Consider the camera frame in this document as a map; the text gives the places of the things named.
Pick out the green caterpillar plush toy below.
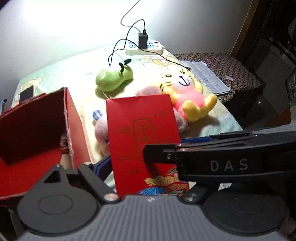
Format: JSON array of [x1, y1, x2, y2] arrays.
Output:
[[95, 59, 133, 92]]

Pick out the pink rabbit plush toy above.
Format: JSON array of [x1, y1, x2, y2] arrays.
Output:
[[93, 86, 189, 156]]

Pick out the yellow tiger plush toy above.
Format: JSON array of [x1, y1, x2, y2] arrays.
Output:
[[158, 70, 218, 122]]

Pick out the white power strip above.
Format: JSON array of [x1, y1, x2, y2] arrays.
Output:
[[125, 40, 163, 55]]

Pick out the black charger adapter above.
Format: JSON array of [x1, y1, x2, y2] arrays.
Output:
[[138, 29, 148, 50]]

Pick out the black smartphone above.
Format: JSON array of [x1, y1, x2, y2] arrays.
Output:
[[20, 86, 34, 103]]

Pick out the patterned brown stool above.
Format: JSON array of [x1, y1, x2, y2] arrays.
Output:
[[175, 53, 263, 108]]

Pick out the white paper sheets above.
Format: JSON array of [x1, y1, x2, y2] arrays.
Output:
[[181, 61, 230, 95]]

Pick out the red cardboard box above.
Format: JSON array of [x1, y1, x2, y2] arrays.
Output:
[[1, 87, 91, 200]]

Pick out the black charger cable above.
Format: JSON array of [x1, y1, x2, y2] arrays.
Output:
[[107, 19, 191, 71]]

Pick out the red envelope packet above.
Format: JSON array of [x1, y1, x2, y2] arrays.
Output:
[[106, 94, 189, 197]]

